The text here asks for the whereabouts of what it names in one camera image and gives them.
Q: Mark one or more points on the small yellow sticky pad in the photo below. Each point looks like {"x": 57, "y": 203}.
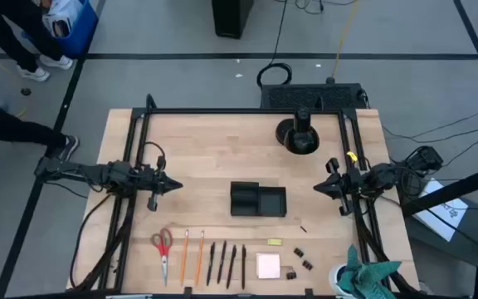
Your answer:
{"x": 274, "y": 241}

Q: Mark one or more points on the white paper sheet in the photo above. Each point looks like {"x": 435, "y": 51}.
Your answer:
{"x": 446, "y": 220}

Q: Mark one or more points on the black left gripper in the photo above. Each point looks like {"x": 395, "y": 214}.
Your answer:
{"x": 139, "y": 180}

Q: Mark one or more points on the yellow tape tag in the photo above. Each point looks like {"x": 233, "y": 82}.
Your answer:
{"x": 352, "y": 156}

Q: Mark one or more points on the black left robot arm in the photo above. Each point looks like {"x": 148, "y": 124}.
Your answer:
{"x": 89, "y": 172}

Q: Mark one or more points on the white printed package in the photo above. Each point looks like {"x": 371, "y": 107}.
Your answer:
{"x": 62, "y": 21}

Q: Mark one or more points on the person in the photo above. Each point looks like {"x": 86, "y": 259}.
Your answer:
{"x": 11, "y": 37}
{"x": 11, "y": 128}

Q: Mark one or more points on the black metal stand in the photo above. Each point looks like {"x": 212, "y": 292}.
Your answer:
{"x": 450, "y": 192}

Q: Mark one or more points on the orange pencil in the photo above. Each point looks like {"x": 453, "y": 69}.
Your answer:
{"x": 199, "y": 257}

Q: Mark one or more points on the white plant pot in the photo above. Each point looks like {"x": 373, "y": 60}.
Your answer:
{"x": 333, "y": 278}

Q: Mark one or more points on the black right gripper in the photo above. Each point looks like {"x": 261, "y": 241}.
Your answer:
{"x": 349, "y": 182}

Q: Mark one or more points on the black mesh desk organizer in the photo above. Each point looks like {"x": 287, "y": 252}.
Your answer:
{"x": 272, "y": 203}

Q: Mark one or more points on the blue plastic bin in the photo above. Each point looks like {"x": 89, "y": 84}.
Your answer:
{"x": 81, "y": 37}

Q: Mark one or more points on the black aluminium table frame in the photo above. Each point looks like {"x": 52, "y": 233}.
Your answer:
{"x": 222, "y": 111}

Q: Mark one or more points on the black frame clamp bracket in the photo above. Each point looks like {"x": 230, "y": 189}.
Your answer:
{"x": 308, "y": 292}
{"x": 187, "y": 292}

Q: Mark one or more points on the black perforated case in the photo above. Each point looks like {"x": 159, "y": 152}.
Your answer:
{"x": 309, "y": 97}

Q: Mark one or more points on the black binder clip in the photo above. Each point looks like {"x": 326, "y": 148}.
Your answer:
{"x": 307, "y": 265}
{"x": 291, "y": 274}
{"x": 298, "y": 252}

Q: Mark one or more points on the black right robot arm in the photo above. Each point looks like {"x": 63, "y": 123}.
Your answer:
{"x": 388, "y": 174}

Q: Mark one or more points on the teal artificial plant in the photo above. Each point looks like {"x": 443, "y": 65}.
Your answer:
{"x": 367, "y": 274}

